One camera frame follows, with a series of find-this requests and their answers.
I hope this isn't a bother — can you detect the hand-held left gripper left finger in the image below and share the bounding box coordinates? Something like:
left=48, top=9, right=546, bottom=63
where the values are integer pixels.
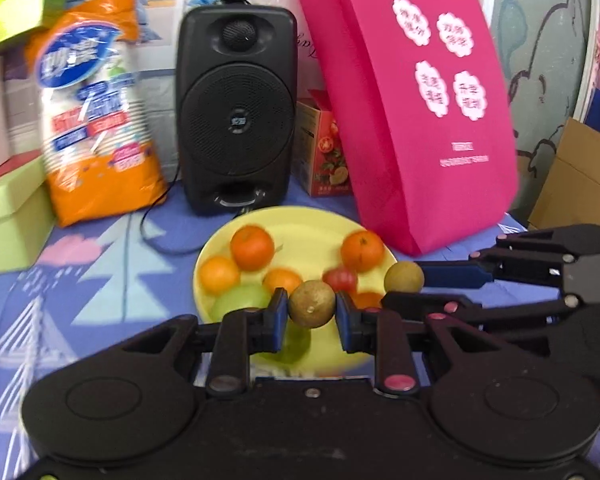
left=115, top=287, right=290, bottom=399

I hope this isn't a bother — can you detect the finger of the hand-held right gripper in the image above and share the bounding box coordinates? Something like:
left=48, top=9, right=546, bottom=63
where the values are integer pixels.
left=381, top=292, right=581, bottom=352
left=419, top=224, right=600, bottom=292

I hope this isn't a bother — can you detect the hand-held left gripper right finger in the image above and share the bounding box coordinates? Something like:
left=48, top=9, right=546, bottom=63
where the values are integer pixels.
left=335, top=291, right=512, bottom=397

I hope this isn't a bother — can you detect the orange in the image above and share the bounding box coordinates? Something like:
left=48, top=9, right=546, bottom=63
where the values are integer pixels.
left=341, top=230, right=385, bottom=273
left=230, top=225, right=276, bottom=272
left=262, top=268, right=304, bottom=297
left=352, top=291, right=385, bottom=310
left=200, top=256, right=242, bottom=295

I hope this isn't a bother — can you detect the small brownish round fruit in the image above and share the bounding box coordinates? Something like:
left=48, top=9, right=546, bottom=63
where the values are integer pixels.
left=288, top=280, right=337, bottom=330
left=384, top=261, right=425, bottom=293

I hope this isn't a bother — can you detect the green fruit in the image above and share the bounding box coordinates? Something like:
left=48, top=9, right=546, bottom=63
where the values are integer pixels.
left=211, top=284, right=273, bottom=323

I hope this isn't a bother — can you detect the small red fruit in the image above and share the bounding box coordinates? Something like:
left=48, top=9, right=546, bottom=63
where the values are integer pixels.
left=322, top=267, right=359, bottom=293

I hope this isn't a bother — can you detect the yellow plate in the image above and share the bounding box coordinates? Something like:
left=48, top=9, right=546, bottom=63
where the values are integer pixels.
left=193, top=206, right=398, bottom=367

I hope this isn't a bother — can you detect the large cardboard box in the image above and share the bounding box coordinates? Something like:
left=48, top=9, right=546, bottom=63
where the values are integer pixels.
left=527, top=117, right=600, bottom=241

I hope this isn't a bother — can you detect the pink tote bag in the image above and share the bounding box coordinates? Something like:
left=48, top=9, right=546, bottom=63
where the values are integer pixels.
left=290, top=0, right=520, bottom=256

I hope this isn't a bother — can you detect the orange juice carton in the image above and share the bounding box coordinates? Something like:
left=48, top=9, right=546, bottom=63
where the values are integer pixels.
left=294, top=89, right=356, bottom=198

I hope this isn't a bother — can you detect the blue printed tablecloth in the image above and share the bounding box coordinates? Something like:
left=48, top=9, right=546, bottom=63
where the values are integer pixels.
left=0, top=180, right=600, bottom=480

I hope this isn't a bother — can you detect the black speaker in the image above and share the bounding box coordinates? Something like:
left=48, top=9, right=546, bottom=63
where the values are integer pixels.
left=175, top=4, right=298, bottom=217

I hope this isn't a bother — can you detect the orange pack of paper cups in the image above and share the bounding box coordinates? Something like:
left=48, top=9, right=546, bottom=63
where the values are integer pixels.
left=26, top=0, right=168, bottom=228

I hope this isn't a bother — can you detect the light green flat box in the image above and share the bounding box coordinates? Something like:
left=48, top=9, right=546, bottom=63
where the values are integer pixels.
left=0, top=150, right=59, bottom=277

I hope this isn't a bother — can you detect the black speaker cable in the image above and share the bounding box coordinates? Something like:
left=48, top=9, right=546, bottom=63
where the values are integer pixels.
left=140, top=170, right=206, bottom=257

